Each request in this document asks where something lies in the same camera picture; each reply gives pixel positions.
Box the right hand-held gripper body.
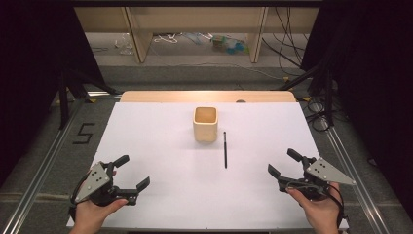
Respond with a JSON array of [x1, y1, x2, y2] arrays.
[[278, 157, 357, 200]]

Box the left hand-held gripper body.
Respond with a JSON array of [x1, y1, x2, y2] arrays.
[[75, 161, 137, 207]]

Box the black makeup brush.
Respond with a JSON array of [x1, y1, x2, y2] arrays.
[[222, 131, 228, 170]]

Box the beige square holder cup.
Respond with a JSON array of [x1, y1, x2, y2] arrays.
[[193, 106, 219, 143]]

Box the person's right hand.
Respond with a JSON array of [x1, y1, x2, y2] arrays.
[[285, 182, 343, 234]]

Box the person's left hand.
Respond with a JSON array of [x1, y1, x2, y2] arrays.
[[69, 198, 130, 234]]

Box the black stand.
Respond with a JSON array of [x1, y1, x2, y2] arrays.
[[57, 68, 120, 131], [278, 63, 337, 129]]

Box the clear plastic bag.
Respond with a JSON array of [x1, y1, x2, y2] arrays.
[[114, 33, 134, 57]]

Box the blue plastic container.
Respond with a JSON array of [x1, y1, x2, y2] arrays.
[[227, 39, 248, 56]]

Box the light wooden desk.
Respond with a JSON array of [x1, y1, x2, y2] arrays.
[[73, 6, 320, 64]]

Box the metal floor rail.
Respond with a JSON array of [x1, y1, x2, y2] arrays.
[[310, 101, 393, 234], [0, 98, 87, 234]]

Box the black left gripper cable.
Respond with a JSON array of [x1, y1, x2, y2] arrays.
[[68, 174, 93, 222]]

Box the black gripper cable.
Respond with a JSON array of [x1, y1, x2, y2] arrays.
[[68, 174, 93, 222], [325, 183, 348, 229]]

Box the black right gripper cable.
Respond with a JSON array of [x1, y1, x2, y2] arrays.
[[325, 183, 348, 229]]

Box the tangled black floor cables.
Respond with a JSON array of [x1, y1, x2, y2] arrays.
[[304, 99, 336, 133]]

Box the black power cable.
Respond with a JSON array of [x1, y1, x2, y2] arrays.
[[274, 7, 307, 55], [261, 36, 305, 69]]

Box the white cord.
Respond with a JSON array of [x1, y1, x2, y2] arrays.
[[153, 32, 183, 44]]

